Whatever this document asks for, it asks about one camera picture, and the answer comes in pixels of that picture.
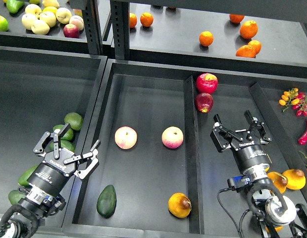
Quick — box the red apple on shelf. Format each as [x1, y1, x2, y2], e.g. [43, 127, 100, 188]
[63, 23, 80, 39]

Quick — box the light green avocado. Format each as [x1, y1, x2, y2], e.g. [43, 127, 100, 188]
[18, 166, 38, 187]

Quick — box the pink apple left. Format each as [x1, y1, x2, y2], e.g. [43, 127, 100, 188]
[114, 126, 137, 150]

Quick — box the black tray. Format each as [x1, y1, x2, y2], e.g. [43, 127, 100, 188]
[0, 46, 107, 218]
[63, 61, 307, 238]

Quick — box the red chili pepper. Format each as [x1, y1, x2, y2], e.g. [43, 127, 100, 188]
[298, 120, 307, 145]

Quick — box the green pepper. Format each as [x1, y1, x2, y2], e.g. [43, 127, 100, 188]
[6, 0, 25, 14]

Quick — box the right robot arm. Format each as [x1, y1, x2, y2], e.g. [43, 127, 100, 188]
[210, 111, 307, 238]

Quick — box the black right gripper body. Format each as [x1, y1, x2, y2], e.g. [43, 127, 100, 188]
[209, 126, 272, 174]

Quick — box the bright red apple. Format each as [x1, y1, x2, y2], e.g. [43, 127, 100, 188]
[196, 73, 218, 94]

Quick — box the black shelf post right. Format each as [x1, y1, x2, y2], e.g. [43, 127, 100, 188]
[110, 0, 130, 60]

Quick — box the small orange right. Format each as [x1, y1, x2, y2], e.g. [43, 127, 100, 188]
[248, 40, 262, 55]

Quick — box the orange front right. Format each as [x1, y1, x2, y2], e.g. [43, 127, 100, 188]
[236, 45, 256, 58]

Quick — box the pink apple right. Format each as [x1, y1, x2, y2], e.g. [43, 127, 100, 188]
[161, 126, 184, 149]

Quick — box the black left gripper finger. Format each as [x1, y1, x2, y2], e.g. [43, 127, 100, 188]
[33, 123, 70, 159]
[63, 139, 100, 165]

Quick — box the pale yellow pear middle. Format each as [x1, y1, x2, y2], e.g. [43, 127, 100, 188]
[39, 11, 56, 28]

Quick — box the orange at shelf top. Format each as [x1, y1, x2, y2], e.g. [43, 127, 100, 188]
[229, 14, 245, 24]

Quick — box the green apple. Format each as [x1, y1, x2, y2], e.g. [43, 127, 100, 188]
[0, 15, 9, 32]

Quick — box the dark green avocado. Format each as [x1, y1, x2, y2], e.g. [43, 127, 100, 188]
[96, 184, 117, 218]

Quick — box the green avocado top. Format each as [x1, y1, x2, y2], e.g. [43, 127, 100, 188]
[64, 112, 84, 131]

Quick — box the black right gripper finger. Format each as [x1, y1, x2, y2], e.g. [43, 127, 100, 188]
[213, 114, 238, 141]
[244, 110, 265, 139]

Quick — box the orange on shelf middle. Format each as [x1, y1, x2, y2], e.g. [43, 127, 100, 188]
[199, 31, 214, 47]

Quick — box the yellow pear centre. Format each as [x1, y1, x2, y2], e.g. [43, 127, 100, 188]
[267, 172, 288, 193]

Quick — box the black centre tray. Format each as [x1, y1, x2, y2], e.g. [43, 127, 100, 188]
[63, 61, 307, 238]

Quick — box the black shelf post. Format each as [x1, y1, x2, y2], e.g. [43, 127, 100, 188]
[110, 0, 130, 60]
[82, 0, 103, 56]

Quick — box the large orange on shelf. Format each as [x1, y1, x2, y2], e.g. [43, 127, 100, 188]
[240, 20, 258, 40]

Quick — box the green avocado lower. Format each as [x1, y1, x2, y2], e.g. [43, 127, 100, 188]
[49, 140, 76, 153]

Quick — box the pale yellow pear back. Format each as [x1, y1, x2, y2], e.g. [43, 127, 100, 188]
[25, 4, 42, 19]

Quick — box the pale yellow pear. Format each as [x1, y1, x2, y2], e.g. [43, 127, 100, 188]
[22, 13, 38, 30]
[31, 20, 50, 35]
[39, 11, 56, 28]
[55, 7, 72, 24]
[25, 4, 42, 19]

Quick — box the pale yellow pear right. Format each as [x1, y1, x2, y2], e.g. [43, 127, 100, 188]
[55, 7, 72, 24]

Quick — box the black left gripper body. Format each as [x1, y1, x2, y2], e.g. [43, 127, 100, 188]
[26, 147, 100, 199]

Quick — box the black shelf post left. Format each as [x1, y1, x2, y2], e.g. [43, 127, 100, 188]
[82, 0, 103, 56]

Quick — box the dark green avocado corner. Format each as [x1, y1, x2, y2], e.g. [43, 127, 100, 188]
[8, 190, 26, 205]

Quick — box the black left tray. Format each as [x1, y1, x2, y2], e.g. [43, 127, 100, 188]
[0, 46, 107, 218]

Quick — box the pink apple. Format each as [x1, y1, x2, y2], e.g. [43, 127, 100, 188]
[161, 126, 184, 149]
[114, 126, 137, 150]

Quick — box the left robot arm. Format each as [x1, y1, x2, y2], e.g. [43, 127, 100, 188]
[0, 123, 100, 238]

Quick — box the pale yellow pear front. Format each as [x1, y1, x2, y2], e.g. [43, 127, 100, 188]
[31, 20, 50, 35]

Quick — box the dark red apple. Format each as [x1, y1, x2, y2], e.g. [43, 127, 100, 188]
[195, 93, 213, 113]

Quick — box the cherry tomato bunch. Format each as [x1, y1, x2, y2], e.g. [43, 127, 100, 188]
[278, 88, 307, 117]

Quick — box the pale yellow pear left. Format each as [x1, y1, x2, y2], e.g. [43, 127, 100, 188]
[22, 13, 38, 30]

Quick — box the yellow pear with brown end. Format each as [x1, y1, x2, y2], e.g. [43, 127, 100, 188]
[168, 192, 192, 218]

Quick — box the pink peach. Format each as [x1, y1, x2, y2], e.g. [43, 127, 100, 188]
[69, 15, 84, 31]

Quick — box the green avocado middle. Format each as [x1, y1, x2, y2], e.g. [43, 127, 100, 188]
[52, 124, 74, 141]

